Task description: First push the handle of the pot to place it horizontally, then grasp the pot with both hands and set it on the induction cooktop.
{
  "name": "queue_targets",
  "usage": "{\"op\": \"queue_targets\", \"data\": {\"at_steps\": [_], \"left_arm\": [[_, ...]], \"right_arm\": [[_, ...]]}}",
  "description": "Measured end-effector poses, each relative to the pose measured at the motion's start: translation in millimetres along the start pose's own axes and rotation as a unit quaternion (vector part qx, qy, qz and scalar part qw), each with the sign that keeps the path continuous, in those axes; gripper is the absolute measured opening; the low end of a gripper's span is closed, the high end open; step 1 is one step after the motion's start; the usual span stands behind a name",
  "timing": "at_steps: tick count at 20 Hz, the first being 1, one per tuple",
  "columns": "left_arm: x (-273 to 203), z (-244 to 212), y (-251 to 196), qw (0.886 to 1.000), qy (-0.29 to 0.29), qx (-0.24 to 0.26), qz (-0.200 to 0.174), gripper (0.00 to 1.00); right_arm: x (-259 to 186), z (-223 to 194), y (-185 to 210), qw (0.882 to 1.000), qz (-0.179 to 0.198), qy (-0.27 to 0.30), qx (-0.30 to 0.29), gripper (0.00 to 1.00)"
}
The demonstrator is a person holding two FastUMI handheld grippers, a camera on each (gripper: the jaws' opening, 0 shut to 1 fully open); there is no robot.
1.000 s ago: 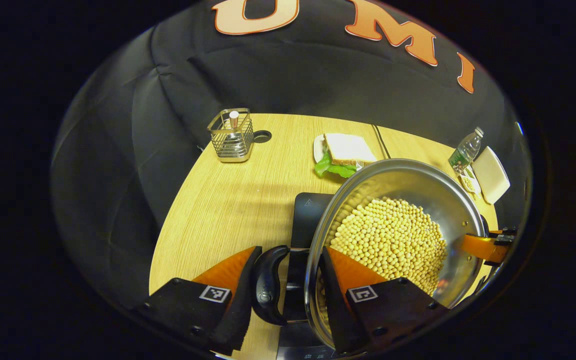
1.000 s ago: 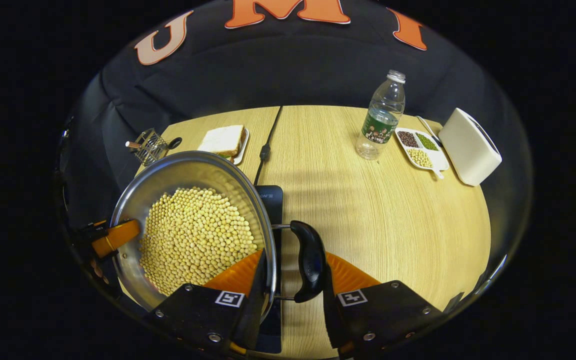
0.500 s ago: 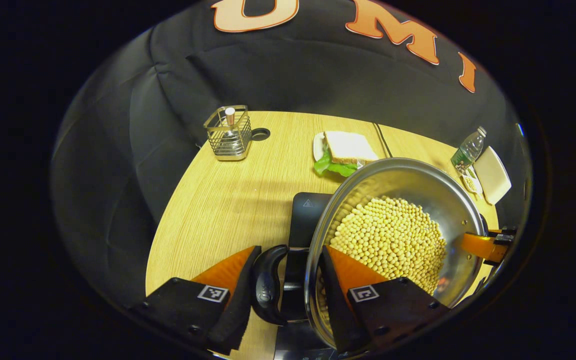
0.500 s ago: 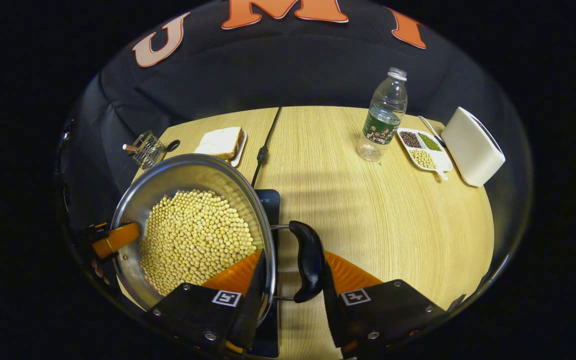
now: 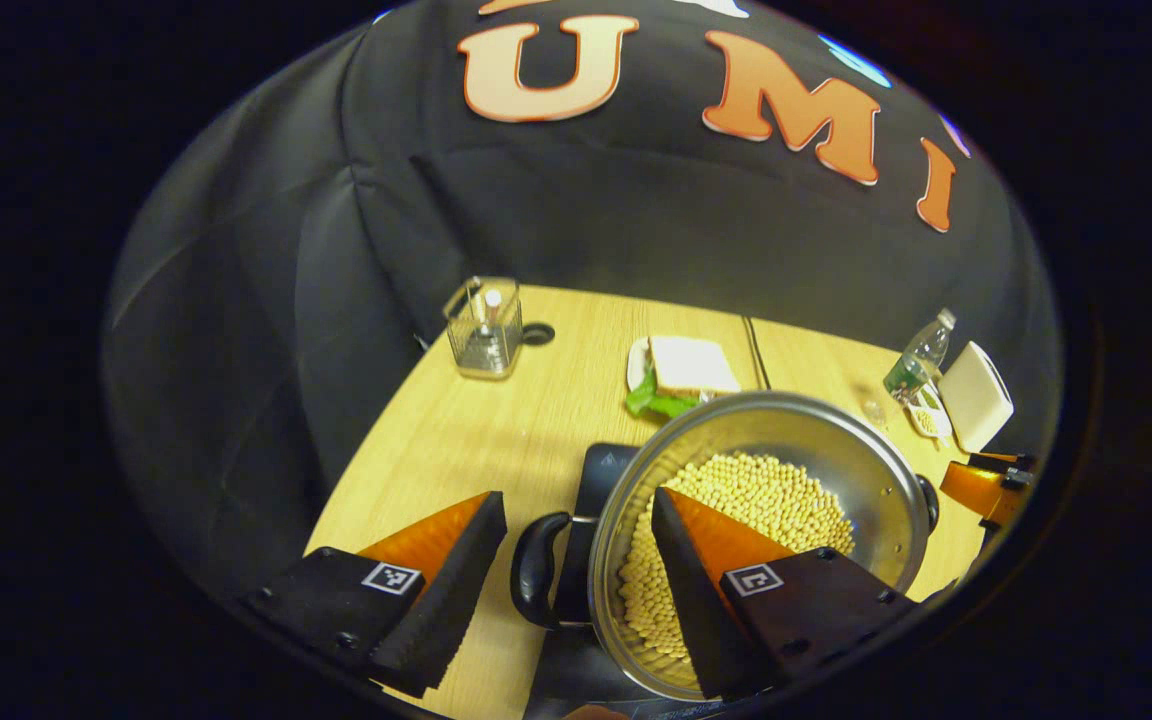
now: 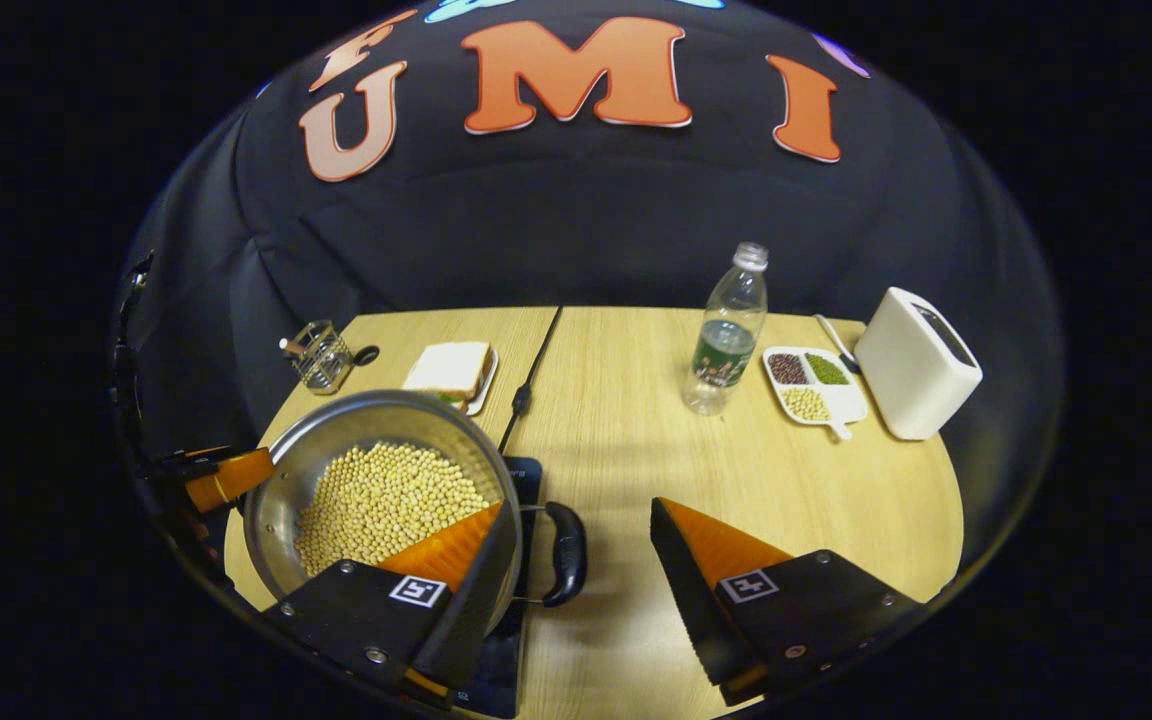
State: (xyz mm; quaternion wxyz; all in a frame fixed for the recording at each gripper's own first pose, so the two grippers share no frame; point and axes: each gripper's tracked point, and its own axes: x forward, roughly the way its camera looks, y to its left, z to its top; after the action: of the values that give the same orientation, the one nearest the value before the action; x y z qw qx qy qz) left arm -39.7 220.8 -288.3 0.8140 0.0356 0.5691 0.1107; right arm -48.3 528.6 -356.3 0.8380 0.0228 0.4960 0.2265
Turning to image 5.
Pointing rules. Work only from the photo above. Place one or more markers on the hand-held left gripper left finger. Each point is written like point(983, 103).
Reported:
point(451, 600)

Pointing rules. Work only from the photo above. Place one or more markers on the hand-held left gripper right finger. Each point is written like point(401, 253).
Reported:
point(686, 610)

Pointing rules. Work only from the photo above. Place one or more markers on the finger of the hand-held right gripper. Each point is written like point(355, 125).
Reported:
point(976, 488)

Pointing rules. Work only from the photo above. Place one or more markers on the black induction cooktop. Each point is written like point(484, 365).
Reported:
point(601, 480)

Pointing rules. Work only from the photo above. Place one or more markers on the heap of soybeans in pot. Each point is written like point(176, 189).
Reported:
point(786, 500)

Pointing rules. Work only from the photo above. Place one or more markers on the white divided plate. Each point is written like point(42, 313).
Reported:
point(928, 418)

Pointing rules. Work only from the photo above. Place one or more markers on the white toaster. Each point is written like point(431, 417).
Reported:
point(976, 395)

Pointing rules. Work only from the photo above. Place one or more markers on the small clear cup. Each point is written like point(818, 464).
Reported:
point(872, 411)

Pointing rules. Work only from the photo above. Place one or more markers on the clear water bottle green label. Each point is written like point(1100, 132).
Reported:
point(921, 355)

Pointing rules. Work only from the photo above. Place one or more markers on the sandwich on white plate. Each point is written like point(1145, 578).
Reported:
point(691, 365)

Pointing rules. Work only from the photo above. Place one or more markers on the black table grommet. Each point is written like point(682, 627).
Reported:
point(537, 334)

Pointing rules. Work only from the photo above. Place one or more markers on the black backdrop cloth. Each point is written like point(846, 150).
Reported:
point(636, 220)

